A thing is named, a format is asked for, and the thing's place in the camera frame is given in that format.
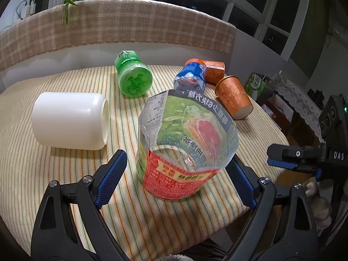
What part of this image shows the cut grapefruit label bottle cup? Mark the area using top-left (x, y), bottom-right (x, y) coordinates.
top-left (136, 90), bottom-right (239, 200)

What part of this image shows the white plastic cup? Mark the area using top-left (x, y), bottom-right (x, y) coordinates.
top-left (31, 92), bottom-right (110, 151)

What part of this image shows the orange paper cup front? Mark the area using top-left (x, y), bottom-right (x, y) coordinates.
top-left (215, 75), bottom-right (253, 120)

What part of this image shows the orange paper cup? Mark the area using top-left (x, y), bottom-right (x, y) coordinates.
top-left (184, 58), bottom-right (225, 84)
top-left (215, 75), bottom-right (253, 120)

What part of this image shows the orange paper cup back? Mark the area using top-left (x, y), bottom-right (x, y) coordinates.
top-left (184, 58), bottom-right (225, 84)

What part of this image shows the blue cut bottle cup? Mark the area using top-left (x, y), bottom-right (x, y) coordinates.
top-left (173, 61), bottom-right (206, 94)

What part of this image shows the green cut bottle cup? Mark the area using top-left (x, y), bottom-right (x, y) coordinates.
top-left (114, 50), bottom-right (153, 97)

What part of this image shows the white lace cloth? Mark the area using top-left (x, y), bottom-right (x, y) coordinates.
top-left (273, 71), bottom-right (324, 143)

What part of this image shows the red cardboard box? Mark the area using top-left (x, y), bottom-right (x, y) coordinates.
top-left (261, 92), bottom-right (294, 134)

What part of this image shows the green white shopping bag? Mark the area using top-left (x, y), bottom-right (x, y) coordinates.
top-left (245, 72), bottom-right (274, 101)

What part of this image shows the striped yellow table cloth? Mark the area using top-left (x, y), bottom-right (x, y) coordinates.
top-left (0, 64), bottom-right (290, 261)

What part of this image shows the plaid beige towel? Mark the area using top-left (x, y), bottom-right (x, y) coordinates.
top-left (1, 0), bottom-right (236, 70)

